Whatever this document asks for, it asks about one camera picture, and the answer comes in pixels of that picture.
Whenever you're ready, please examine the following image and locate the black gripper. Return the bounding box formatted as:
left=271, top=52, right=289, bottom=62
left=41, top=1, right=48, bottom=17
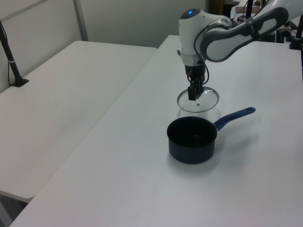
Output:
left=184, top=63, right=206, bottom=101

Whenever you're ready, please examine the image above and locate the glass lid with blue knob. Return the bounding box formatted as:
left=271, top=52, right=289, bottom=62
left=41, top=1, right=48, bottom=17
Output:
left=176, top=86, right=219, bottom=113

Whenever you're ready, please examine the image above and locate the black stand clamp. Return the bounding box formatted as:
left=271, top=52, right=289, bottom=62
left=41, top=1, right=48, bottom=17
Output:
left=289, top=13, right=303, bottom=51

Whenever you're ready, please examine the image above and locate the white side table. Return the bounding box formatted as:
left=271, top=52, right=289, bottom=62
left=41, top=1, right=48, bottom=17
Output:
left=0, top=40, right=158, bottom=200

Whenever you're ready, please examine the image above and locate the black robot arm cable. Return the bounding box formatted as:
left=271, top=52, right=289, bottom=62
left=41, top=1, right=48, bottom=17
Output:
left=193, top=17, right=235, bottom=85

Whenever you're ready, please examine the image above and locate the dark saucepan with blue handle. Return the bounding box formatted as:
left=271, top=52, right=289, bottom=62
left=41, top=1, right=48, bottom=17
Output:
left=166, top=106, right=257, bottom=165

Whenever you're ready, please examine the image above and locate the silver partition frame post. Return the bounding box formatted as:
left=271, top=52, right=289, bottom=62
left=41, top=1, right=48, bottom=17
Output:
left=71, top=0, right=89, bottom=42

